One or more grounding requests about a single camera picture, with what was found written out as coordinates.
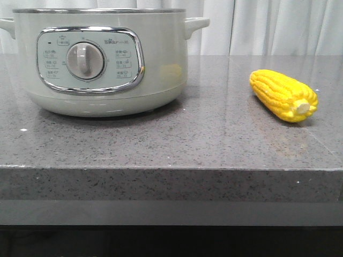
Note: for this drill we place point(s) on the yellow corn cob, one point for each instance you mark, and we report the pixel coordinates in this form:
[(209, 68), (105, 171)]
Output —
[(289, 99)]

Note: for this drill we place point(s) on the pale green electric cooking pot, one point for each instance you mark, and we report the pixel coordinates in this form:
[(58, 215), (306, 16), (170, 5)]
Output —
[(102, 62)]

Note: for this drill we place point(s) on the white curtain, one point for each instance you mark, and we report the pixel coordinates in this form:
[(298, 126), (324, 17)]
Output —
[(240, 27)]

